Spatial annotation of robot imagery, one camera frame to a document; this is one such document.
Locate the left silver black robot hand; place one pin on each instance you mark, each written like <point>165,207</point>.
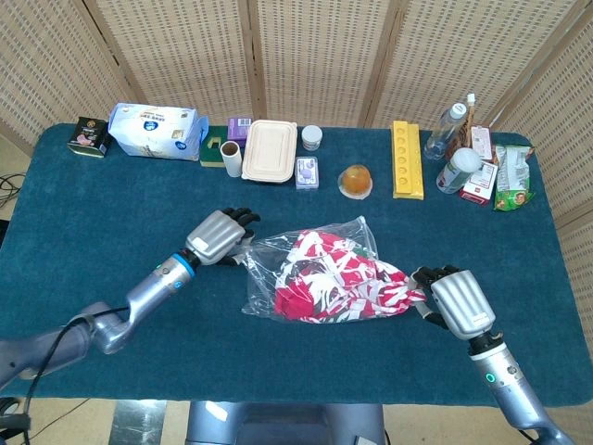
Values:
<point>213,236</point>

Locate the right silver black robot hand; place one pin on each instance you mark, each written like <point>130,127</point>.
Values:
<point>463,306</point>

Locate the red white cloth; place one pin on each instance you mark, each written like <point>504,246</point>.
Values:
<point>264,269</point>

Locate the red white patterned clothes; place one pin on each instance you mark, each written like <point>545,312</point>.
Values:
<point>343,278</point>

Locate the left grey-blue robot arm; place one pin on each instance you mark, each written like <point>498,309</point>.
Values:
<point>148,292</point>

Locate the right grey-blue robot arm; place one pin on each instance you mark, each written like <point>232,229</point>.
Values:
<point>505,380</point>

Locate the green snack bag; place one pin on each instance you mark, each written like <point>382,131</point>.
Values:
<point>512,178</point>

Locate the white paper roll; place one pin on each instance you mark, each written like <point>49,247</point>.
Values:
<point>231,162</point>

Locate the yellow green sponge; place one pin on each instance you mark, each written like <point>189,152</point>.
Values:
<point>210,155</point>

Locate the teal table cloth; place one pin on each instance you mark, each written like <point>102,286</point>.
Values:
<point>139,194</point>

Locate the beige lidded lunch box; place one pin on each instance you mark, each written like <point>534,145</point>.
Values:
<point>269,150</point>

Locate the small purple box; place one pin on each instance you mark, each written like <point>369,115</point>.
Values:
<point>238,130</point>

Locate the clear purple plastic case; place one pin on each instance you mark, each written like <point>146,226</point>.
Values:
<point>306,172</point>

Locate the white blue tissue pack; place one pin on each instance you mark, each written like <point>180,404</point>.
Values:
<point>153,132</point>

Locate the red white carton box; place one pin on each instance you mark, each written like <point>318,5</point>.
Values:
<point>479,185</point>

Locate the white capped bottle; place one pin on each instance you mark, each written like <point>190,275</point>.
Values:
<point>456,174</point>

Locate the small white lidded jar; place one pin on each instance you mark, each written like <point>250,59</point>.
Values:
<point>311,138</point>

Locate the orange jelly cup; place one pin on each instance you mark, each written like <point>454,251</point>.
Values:
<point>355,181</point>

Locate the yellow holed tray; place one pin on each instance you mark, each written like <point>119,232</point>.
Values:
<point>407,160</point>

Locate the dark green meat tin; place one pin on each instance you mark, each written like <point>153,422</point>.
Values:
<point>88,136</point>

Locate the pink white small box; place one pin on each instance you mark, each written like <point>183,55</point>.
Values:
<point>482,143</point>

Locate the clear plastic water bottle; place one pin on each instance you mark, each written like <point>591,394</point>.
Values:
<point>442,134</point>

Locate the brown patterned bottle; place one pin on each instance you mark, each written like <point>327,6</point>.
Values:
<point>464,132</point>

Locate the shiny metal floor plate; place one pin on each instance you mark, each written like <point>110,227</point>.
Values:
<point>139,422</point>

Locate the grey-blue robot torso base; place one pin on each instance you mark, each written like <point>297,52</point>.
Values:
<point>287,424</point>

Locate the woven folding screen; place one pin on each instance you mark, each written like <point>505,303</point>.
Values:
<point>324,55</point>

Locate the black caster wheel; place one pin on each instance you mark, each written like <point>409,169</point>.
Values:
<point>7,408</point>

